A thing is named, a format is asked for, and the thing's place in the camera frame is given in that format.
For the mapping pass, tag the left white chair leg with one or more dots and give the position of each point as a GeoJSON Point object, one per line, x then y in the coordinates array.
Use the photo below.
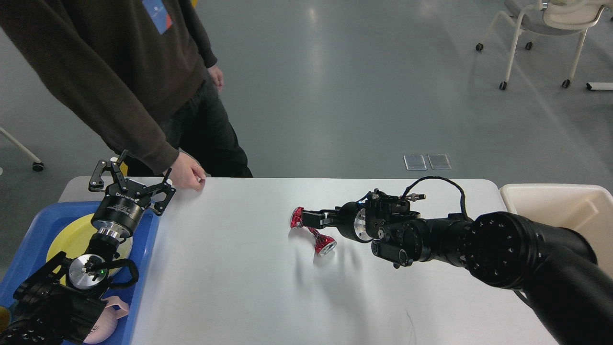
{"type": "Point", "coordinates": [37, 164]}

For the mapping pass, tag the pink ribbed mug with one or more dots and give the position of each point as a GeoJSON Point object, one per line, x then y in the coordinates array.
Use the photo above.
{"type": "Point", "coordinates": [107, 323]}

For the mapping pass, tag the beige plastic bin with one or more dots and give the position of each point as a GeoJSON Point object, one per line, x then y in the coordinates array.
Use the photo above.
{"type": "Point", "coordinates": [586, 209]}

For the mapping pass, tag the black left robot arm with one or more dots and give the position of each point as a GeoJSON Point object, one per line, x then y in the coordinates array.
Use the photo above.
{"type": "Point", "coordinates": [63, 299]}

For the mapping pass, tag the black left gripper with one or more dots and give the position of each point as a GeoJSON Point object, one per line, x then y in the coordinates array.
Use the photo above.
{"type": "Point", "coordinates": [125, 202]}

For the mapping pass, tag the blue plastic tray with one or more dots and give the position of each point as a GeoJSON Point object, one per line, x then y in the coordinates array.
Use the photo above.
{"type": "Point", "coordinates": [32, 254]}

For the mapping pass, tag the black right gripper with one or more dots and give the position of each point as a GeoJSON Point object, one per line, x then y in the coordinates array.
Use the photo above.
{"type": "Point", "coordinates": [350, 220]}

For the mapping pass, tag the crushed red can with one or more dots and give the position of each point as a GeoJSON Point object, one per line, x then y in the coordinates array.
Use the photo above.
{"type": "Point", "coordinates": [323, 244]}

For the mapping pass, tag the person in dark clothes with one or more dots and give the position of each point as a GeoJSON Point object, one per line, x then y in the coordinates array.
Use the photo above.
{"type": "Point", "coordinates": [141, 74]}

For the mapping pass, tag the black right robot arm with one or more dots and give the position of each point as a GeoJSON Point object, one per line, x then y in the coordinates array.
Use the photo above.
{"type": "Point", "coordinates": [554, 270]}

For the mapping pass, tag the white wheeled chair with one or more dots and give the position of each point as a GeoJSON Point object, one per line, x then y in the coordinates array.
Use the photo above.
{"type": "Point", "coordinates": [548, 18]}

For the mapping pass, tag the yellow round plate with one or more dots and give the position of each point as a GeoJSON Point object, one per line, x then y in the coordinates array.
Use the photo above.
{"type": "Point", "coordinates": [74, 239]}

